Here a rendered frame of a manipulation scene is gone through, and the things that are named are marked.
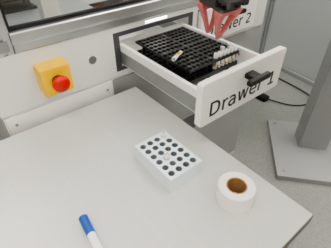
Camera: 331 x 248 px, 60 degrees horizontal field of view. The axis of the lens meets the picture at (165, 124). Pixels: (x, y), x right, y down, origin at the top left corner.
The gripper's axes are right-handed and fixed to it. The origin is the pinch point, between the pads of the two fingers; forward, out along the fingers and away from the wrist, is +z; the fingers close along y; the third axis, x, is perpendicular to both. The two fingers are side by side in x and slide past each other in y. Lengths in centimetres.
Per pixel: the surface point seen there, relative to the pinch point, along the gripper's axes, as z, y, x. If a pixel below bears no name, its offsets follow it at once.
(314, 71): 91, 36, -169
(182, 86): 8.5, -4.3, 11.3
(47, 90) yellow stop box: 13.4, 15.8, 35.5
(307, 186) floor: 94, -25, -72
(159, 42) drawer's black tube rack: 9.7, 16.3, 3.1
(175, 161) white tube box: 15.5, -16.2, 21.8
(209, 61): 7.1, -1.1, 0.7
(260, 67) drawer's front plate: 5.2, -11.0, -6.0
